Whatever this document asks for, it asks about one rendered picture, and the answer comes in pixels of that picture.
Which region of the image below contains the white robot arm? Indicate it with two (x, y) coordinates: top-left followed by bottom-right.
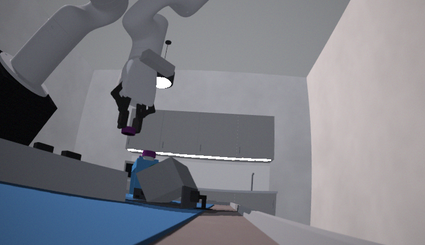
(0, 0), (208, 97)

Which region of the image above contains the blue flat mat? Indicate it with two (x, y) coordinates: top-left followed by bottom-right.
(0, 181), (206, 245)

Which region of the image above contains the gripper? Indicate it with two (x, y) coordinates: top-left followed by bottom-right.
(111, 59), (157, 134)

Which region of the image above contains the grey control panel with blue and green buttons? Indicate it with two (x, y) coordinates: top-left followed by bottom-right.
(133, 157), (211, 210)

